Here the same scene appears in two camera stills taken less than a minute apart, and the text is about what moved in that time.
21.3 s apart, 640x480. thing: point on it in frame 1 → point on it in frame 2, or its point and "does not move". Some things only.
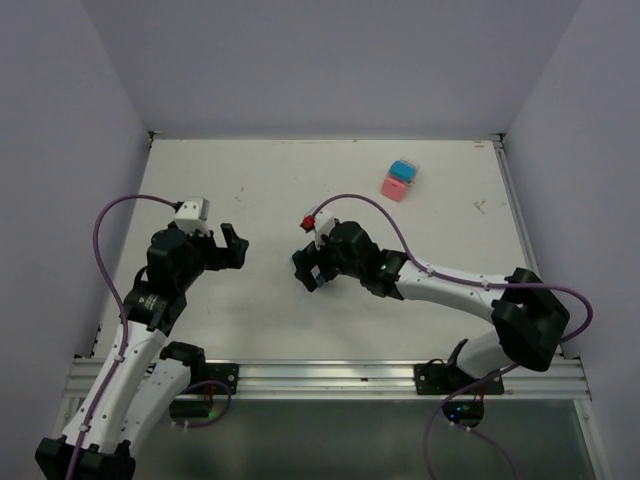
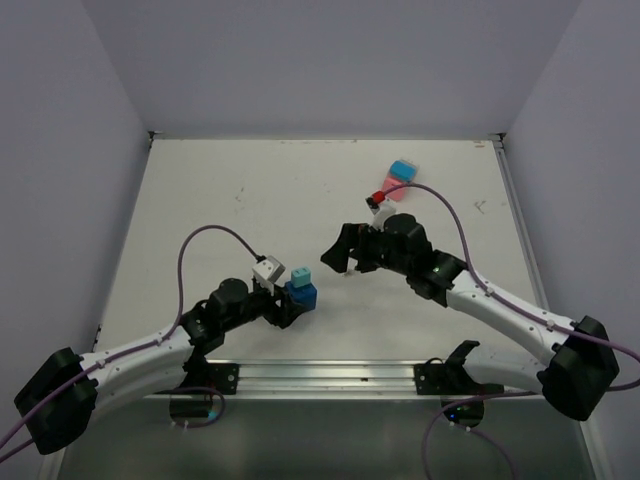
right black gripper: x=304 y=269 → x=362 y=234
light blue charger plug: x=402 y=170 does not move
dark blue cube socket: x=322 y=260 → x=304 y=296
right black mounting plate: x=443 y=379 does not move
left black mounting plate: x=225 y=372 does not move
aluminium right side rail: x=516 y=202 does not move
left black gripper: x=223 y=257 → x=283 y=313
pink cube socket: x=393 y=189 does not move
